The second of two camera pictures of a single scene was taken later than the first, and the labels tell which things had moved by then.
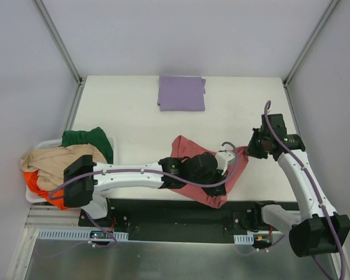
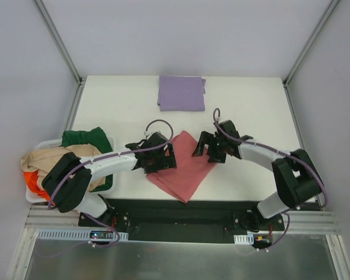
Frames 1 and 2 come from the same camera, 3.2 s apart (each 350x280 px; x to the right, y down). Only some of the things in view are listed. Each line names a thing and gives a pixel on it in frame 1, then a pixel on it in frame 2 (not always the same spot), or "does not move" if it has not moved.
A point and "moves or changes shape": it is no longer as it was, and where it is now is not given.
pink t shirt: x=184 y=149 moves or changes shape
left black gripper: x=219 y=183 to x=165 y=157
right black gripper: x=254 y=144 to x=209 y=145
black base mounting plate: x=179 y=220 does not move
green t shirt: x=95 y=136 does not move
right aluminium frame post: x=324 y=16 does not move
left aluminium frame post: x=59 y=42 does not move
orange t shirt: x=31 y=178 does not move
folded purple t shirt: x=181 y=93 does not move
